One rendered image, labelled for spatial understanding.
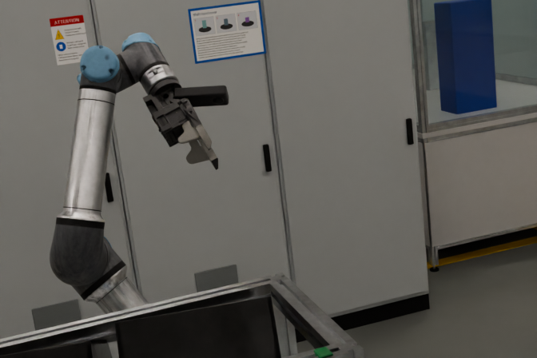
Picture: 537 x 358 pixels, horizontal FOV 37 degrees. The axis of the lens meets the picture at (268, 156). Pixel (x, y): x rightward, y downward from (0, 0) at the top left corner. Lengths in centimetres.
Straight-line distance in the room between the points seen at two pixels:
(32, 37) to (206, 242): 130
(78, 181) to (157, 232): 236
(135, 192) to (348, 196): 112
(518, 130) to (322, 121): 161
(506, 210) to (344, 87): 168
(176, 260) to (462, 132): 202
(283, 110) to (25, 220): 135
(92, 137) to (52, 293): 242
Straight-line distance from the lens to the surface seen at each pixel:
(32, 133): 380
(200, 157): 170
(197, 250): 403
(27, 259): 393
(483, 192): 520
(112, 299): 174
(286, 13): 396
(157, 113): 169
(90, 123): 163
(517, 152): 528
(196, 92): 171
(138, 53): 178
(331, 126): 410
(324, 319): 70
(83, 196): 161
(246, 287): 78
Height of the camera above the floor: 195
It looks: 13 degrees down
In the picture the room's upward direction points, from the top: 7 degrees counter-clockwise
